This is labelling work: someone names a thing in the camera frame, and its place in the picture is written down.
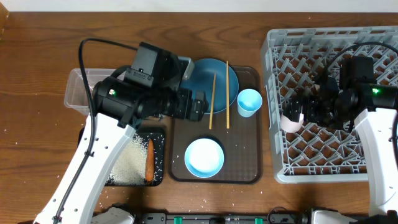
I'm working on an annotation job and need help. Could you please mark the pink plastic cup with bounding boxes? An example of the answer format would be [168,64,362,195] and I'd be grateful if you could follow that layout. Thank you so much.
[280,113,304,133]

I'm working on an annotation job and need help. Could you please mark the light blue bowl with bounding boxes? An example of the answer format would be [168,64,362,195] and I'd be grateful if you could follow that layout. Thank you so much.
[184,138,224,179]

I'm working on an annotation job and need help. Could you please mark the wooden chopstick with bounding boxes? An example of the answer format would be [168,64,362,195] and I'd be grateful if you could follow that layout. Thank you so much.
[226,61,230,129]
[209,72,216,129]

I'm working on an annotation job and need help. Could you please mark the light blue plastic cup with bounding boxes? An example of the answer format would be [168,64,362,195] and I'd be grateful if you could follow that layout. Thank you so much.
[237,89,262,118]

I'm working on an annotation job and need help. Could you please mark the orange carrot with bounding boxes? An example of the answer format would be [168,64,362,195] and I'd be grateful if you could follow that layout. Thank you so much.
[145,139,155,182]

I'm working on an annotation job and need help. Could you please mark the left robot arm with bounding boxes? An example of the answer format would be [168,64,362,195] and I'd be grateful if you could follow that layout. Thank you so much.
[34,40,208,224]

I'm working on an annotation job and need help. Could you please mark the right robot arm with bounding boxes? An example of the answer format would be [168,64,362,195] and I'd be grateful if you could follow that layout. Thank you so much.
[280,56,397,223]

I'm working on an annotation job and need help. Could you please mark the grey dishwasher rack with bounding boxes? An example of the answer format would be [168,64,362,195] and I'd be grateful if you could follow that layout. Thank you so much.
[261,26,397,184]

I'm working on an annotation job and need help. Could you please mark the clear plastic waste bin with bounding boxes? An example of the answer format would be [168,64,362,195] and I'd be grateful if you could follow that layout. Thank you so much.
[64,68,114,116]

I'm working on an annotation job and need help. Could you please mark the dark blue plate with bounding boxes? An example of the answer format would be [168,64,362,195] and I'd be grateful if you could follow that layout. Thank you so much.
[180,58,227,114]

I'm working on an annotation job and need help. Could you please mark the brown plastic serving tray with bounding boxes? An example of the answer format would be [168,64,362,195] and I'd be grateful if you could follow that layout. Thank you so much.
[168,65,263,185]

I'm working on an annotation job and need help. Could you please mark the black plastic tray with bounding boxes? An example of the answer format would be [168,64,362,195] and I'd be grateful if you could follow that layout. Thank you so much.
[77,124,166,187]

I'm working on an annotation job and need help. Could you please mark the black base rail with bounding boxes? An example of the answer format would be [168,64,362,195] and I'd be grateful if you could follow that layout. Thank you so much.
[90,205,371,224]

